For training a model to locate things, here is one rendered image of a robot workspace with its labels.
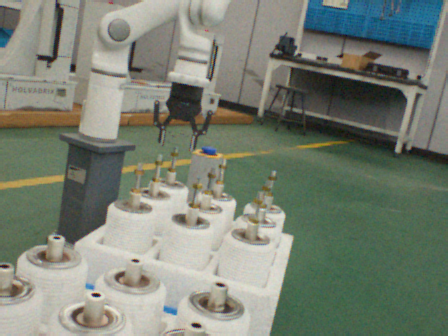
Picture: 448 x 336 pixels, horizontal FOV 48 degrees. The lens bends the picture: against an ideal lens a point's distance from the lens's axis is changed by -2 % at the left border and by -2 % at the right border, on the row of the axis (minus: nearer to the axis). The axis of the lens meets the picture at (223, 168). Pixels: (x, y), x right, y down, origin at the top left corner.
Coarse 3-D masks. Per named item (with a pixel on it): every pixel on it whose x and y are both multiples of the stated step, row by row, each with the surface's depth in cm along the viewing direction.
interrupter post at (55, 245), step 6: (48, 240) 70; (54, 240) 69; (60, 240) 69; (48, 246) 70; (54, 246) 69; (60, 246) 70; (48, 252) 70; (54, 252) 69; (60, 252) 70; (48, 258) 70; (54, 258) 70; (60, 258) 70
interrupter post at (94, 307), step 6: (90, 294) 57; (96, 294) 57; (102, 294) 57; (90, 300) 56; (96, 300) 56; (102, 300) 56; (84, 306) 56; (90, 306) 56; (96, 306) 56; (102, 306) 56; (84, 312) 56; (90, 312) 56; (96, 312) 56; (102, 312) 57; (84, 318) 56; (90, 318) 56; (96, 318) 56; (102, 318) 57
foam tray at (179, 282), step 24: (96, 240) 99; (288, 240) 122; (96, 264) 95; (120, 264) 94; (144, 264) 93; (168, 264) 94; (216, 264) 99; (168, 288) 93; (192, 288) 92; (240, 288) 90; (264, 288) 92; (264, 312) 90
